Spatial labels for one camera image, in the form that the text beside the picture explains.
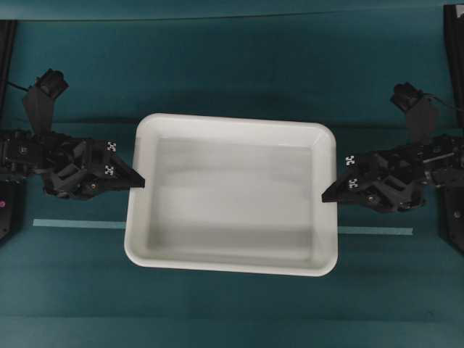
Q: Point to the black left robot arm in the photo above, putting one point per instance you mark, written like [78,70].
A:
[22,155]

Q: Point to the light blue tape strip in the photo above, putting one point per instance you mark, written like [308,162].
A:
[120,225]

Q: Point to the black frame rail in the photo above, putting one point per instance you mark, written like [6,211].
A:
[7,39]
[453,39]

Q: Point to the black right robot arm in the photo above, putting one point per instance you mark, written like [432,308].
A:
[442,161]

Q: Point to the black left frame rail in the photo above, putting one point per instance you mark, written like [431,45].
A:
[7,39]

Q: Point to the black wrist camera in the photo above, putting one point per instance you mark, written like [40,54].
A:
[40,99]
[419,111]

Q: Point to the black right frame rail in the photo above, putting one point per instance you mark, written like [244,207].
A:
[453,39]

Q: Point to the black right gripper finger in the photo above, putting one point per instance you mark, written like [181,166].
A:
[338,192]

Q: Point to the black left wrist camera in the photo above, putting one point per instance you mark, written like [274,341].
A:
[40,99]

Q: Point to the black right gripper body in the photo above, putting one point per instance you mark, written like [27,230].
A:
[385,180]

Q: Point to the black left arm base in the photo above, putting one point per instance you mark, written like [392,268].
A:
[12,210]

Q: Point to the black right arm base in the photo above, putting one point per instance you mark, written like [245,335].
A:
[451,218]

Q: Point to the white plastic tray case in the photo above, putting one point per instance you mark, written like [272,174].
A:
[236,195]

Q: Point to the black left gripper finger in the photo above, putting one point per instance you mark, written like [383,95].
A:
[125,176]

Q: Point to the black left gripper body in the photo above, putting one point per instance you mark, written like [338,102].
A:
[78,168]

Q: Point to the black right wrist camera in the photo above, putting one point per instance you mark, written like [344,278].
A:
[419,111]

